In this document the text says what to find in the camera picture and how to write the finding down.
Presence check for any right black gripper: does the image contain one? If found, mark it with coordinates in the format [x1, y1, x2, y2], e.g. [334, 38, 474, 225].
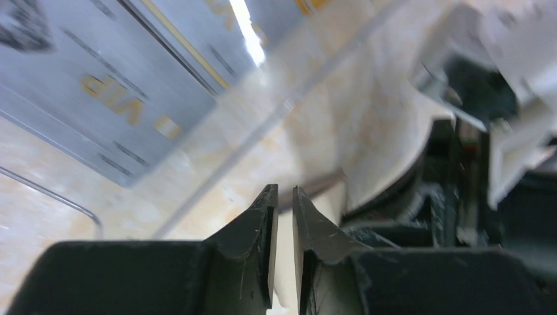
[341, 119, 556, 278]

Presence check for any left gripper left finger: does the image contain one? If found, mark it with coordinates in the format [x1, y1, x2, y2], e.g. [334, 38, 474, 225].
[8, 184, 278, 314]

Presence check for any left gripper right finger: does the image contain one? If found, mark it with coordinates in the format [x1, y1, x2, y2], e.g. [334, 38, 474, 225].
[292, 186, 556, 314]

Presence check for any clear plastic card tray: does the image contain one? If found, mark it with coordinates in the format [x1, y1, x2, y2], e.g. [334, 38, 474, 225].
[1, 1, 418, 248]

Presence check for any silver VIP card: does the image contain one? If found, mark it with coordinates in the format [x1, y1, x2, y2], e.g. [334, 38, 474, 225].
[1, 1, 215, 187]

